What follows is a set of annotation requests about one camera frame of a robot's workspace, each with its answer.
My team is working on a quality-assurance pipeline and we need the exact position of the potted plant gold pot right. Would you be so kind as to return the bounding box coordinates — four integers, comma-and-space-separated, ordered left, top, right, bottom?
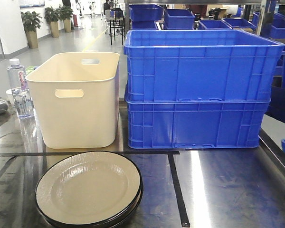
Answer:
58, 5, 73, 33

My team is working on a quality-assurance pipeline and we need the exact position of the lower blue plastic crate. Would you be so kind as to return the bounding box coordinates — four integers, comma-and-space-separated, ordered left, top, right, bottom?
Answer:
125, 92, 269, 149

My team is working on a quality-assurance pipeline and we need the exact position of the large blue crate shelf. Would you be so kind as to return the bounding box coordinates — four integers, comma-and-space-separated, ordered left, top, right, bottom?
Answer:
164, 9, 195, 30

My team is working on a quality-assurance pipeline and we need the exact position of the cream plastic storage bin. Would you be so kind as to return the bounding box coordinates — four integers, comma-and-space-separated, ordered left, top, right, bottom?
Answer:
27, 52, 120, 149

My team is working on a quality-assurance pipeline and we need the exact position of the small blue crate background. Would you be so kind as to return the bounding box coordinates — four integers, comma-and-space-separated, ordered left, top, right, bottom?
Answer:
198, 20, 232, 30

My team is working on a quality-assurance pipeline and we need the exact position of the blue crate on rack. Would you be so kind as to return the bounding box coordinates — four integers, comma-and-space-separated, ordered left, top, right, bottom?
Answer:
129, 4, 163, 22

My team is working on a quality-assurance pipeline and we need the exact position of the upper blue plastic crate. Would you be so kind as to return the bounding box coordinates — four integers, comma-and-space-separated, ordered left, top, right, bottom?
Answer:
124, 29, 285, 102

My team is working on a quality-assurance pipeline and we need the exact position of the blue plastic crate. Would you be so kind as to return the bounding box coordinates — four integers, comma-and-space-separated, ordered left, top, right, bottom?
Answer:
125, 92, 269, 149
124, 29, 285, 102

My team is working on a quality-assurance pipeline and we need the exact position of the cream plate black rim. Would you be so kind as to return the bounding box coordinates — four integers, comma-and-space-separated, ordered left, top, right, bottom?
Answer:
35, 151, 141, 224
41, 166, 144, 228

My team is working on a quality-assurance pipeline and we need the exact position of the clear water bottle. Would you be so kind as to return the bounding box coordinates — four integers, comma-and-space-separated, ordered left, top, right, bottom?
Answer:
7, 58, 34, 118

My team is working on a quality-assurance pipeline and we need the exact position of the potted plant gold pot middle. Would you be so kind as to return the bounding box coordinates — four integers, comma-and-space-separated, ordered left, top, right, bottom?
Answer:
44, 7, 59, 38

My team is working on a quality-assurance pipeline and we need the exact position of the potted plant gold pot left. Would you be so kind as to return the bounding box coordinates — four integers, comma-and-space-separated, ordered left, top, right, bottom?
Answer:
21, 11, 41, 48

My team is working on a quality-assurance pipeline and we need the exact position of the potted plant gold pot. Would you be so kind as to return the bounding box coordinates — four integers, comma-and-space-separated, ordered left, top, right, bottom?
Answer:
21, 11, 41, 48
58, 5, 73, 33
44, 7, 59, 38

